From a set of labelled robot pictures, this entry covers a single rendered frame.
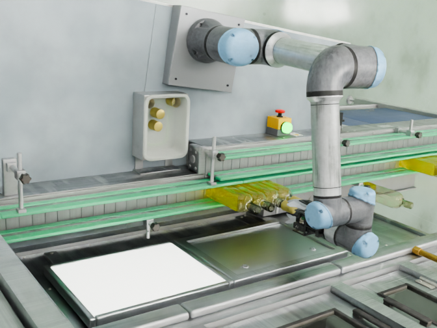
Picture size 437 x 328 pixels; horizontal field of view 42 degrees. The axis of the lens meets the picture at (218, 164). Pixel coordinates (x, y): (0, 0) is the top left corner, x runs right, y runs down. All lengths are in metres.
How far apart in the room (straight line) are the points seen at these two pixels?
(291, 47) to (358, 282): 0.75
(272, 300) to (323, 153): 0.43
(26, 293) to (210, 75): 1.36
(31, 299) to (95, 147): 1.16
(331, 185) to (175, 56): 0.74
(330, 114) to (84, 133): 0.81
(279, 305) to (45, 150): 0.86
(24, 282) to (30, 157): 1.04
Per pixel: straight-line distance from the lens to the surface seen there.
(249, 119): 2.23
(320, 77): 1.49
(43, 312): 0.77
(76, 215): 1.81
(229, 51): 1.79
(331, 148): 1.50
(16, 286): 0.84
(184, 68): 1.97
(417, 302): 1.79
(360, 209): 1.60
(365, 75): 1.58
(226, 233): 1.96
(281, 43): 1.83
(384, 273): 1.92
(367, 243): 1.63
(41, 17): 1.80
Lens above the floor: 2.46
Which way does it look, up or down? 52 degrees down
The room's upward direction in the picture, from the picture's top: 113 degrees clockwise
